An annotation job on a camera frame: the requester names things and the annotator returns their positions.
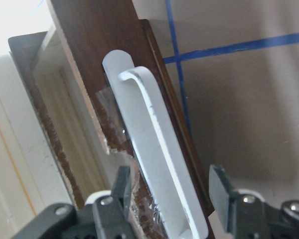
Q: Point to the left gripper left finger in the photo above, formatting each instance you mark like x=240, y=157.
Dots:
x=111, y=212

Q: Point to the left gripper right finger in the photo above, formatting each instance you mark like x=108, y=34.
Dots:
x=243, y=213

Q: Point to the white drawer handle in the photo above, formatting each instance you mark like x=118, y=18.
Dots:
x=156, y=146

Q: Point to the dark wooden drawer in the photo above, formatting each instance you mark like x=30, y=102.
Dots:
x=63, y=74

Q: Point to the white cabinet body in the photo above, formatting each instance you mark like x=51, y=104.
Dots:
x=29, y=178

